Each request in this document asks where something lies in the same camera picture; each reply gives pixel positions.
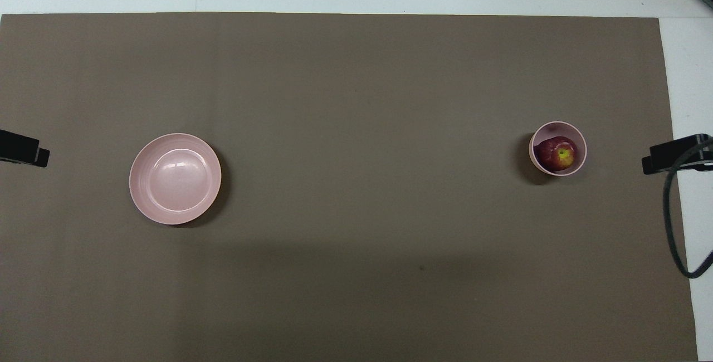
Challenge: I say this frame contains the pink small bowl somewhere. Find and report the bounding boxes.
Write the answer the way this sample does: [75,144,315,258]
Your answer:
[528,121,588,177]

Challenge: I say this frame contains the brown table mat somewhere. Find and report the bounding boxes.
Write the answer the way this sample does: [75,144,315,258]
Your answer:
[0,12,700,362]

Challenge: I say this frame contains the pink round plate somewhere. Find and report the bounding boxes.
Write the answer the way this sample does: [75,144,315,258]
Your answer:
[129,133,222,226]

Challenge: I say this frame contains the dark red apple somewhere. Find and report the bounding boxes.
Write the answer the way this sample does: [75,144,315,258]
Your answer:
[534,136,577,172]

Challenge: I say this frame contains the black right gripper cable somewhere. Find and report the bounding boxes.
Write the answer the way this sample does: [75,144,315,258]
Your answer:
[662,138,713,280]

